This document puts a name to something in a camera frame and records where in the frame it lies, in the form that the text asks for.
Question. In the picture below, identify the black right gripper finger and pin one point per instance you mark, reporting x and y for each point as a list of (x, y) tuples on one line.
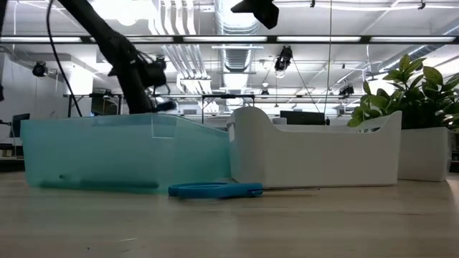
[(267, 12), (242, 7)]

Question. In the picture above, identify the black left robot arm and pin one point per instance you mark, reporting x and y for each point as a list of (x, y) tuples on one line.
[(107, 32)]

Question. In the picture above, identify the black ceiling spotlight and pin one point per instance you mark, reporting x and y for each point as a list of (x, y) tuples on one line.
[(283, 59), (39, 70), (346, 91)]

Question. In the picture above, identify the teal translucent plastic bin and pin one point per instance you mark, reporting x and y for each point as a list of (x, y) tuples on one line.
[(107, 154)]

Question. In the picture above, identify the black computer monitor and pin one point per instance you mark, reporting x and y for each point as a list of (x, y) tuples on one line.
[(301, 118)]

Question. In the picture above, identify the small dark monitor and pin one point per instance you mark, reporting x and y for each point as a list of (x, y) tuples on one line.
[(21, 125)]

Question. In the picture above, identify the white plastic bin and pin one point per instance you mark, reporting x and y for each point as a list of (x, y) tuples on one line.
[(315, 157)]

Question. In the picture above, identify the artificial green plant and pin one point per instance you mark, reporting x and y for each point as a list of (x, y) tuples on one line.
[(423, 154)]

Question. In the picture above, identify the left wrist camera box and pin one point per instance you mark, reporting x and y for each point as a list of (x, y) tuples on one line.
[(154, 75)]

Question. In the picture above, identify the silver ventilation duct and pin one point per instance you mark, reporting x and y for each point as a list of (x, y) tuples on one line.
[(236, 59)]

